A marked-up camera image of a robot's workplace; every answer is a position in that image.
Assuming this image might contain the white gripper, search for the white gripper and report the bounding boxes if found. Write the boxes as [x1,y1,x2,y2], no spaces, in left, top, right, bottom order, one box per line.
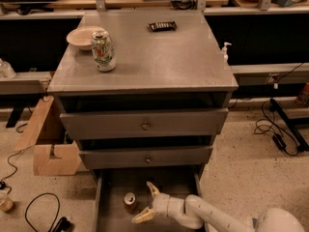
[131,182,184,224]

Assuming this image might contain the orange soda can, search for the orange soda can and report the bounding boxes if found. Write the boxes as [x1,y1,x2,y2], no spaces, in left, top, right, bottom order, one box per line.
[123,192,137,214]

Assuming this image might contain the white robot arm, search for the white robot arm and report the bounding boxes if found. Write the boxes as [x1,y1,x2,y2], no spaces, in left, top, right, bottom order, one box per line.
[131,182,305,232]

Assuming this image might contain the bottom grey open drawer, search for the bottom grey open drawer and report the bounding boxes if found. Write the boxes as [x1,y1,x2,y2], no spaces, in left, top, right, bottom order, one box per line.
[93,166,209,232]

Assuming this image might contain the middle grey drawer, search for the middle grey drawer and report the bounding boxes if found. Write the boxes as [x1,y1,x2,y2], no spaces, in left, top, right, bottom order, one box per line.
[79,146,212,169]

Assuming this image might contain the grey drawer cabinet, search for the grey drawer cabinet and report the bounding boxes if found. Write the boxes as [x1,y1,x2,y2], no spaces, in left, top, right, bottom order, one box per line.
[46,10,239,232]

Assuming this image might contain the top grey drawer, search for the top grey drawer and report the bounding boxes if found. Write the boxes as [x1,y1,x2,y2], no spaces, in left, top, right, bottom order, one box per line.
[60,108,228,140]

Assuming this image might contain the green white soda can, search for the green white soda can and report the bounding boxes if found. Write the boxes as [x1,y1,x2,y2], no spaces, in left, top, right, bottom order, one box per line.
[91,30,116,73]

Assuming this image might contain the wooden block stand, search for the wooden block stand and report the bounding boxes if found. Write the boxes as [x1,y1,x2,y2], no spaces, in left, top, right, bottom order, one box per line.
[14,96,82,176]

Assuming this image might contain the clear plastic cup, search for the clear plastic cup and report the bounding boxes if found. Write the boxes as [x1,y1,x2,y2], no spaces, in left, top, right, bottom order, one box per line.
[0,190,14,212]

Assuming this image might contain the white pump bottle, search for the white pump bottle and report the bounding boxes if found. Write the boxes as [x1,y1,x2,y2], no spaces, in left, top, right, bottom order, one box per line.
[221,42,232,63]

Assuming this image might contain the dark snack bar wrapper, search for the dark snack bar wrapper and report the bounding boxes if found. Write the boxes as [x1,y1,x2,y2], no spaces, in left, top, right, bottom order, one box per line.
[149,21,177,32]

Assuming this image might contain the white bowl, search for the white bowl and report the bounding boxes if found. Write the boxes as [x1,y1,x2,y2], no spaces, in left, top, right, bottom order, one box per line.
[67,26,101,50]

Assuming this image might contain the orange bottle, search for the orange bottle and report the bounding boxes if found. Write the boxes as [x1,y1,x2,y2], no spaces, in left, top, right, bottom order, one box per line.
[295,83,309,105]

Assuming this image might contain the black floor cable left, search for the black floor cable left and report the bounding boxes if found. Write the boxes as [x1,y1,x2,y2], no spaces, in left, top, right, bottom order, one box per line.
[0,123,71,232]

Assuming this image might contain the black cable and adapter right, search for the black cable and adapter right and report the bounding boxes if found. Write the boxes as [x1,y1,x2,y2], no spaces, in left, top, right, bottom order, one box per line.
[253,63,309,157]

